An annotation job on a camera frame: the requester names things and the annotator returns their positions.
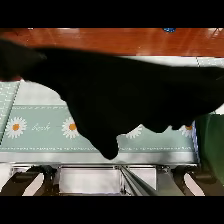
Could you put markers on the black T-shirt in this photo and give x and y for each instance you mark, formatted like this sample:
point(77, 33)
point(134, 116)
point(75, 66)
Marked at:
point(116, 96)

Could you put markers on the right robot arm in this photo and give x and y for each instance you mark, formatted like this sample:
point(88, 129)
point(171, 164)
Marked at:
point(200, 178)

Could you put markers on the green garment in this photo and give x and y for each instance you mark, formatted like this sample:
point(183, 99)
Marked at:
point(211, 143)

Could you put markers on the silver frame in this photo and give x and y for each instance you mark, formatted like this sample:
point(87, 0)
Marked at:
point(90, 180)

